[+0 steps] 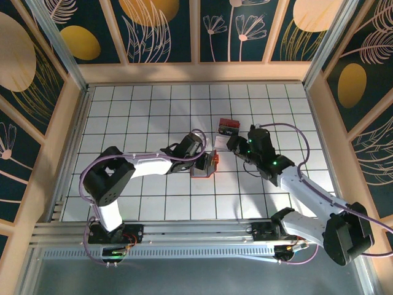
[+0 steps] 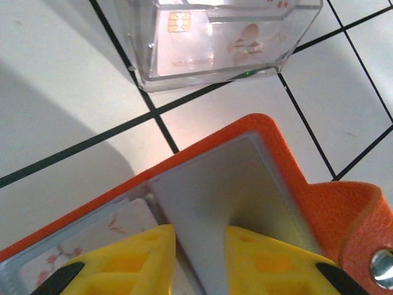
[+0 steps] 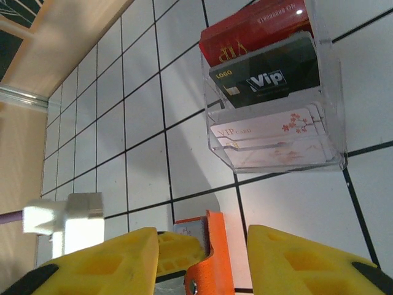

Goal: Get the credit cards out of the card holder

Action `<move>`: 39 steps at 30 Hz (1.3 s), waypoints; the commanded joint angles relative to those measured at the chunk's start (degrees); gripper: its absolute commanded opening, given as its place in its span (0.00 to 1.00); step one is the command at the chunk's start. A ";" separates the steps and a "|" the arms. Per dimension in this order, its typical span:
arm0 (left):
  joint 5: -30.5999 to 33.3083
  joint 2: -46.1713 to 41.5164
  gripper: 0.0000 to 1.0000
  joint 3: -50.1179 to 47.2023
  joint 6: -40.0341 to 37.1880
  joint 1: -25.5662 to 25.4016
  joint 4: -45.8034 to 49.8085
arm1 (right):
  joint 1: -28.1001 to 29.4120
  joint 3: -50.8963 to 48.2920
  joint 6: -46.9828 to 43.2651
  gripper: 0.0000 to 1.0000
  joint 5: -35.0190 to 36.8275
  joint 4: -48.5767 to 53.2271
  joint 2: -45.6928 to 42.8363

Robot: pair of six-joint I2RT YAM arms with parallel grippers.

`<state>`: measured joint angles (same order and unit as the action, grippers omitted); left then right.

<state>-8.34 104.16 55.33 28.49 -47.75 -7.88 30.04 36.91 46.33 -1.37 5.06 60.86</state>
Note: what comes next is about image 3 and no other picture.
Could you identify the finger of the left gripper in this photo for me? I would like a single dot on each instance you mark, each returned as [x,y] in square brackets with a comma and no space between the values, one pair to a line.
[175,255]

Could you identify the white gridded table board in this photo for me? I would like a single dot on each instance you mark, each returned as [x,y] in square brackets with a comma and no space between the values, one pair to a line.
[138,123]

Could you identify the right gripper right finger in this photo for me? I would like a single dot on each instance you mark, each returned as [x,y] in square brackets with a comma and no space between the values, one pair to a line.
[307,270]

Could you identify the orange plastic card tray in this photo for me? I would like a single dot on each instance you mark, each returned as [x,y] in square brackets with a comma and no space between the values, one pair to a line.
[218,246]

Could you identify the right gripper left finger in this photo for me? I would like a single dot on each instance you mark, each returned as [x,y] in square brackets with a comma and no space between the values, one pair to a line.
[92,270]

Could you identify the clear acrylic card holder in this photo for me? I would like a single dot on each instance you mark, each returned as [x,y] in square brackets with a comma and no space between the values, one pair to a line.
[337,92]

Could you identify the white VIP card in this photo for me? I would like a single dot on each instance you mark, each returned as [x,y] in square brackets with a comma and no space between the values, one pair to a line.
[267,127]

